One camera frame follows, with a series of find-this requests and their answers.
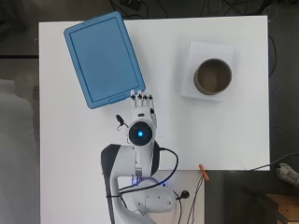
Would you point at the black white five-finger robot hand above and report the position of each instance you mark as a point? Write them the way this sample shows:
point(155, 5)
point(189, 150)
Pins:
point(142, 107)

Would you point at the blue plastic lid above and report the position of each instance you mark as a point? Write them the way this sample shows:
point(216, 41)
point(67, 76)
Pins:
point(104, 59)

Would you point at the white seven-joint robot arm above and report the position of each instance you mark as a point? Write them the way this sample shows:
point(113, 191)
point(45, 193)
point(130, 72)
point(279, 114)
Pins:
point(124, 161)

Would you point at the brown round tub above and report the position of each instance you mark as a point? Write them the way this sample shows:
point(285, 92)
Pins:
point(197, 85)

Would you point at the orange clamp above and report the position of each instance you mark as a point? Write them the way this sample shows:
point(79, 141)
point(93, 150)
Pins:
point(204, 172)

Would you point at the white flat box stand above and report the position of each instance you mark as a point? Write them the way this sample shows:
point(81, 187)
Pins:
point(211, 49)

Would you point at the black round plug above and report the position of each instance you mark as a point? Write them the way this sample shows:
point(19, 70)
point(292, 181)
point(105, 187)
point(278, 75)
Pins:
point(184, 194)

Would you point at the grey cloth cover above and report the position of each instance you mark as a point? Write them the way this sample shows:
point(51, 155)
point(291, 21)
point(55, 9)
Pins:
point(17, 149)

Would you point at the grey crumpled cloth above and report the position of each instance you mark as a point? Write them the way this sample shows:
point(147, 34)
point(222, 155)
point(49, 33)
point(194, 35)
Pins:
point(288, 174)

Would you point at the wooden crate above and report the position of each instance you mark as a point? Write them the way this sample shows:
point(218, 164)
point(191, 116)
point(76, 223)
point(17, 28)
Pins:
point(286, 207)

